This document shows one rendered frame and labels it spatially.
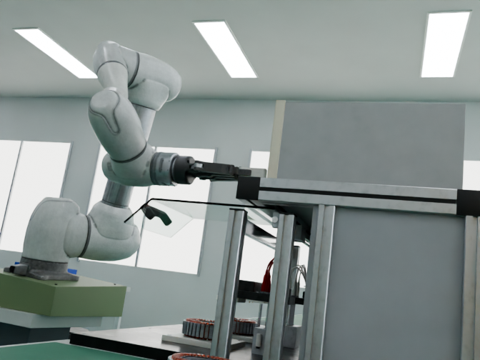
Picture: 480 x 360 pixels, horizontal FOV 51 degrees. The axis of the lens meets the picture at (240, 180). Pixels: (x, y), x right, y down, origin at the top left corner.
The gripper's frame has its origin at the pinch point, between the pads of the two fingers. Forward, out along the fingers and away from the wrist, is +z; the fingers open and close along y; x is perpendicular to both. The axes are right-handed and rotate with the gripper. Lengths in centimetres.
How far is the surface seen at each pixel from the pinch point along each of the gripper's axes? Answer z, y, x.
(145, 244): -272, -468, 9
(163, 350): -6.0, 23.7, -41.3
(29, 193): -468, -468, 63
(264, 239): 5.6, 1.9, -16.1
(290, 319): 9.9, -17.9, -34.2
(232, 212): 4.2, 24.2, -13.7
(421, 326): 40, 24, -30
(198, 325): -5.1, 9.4, -37.0
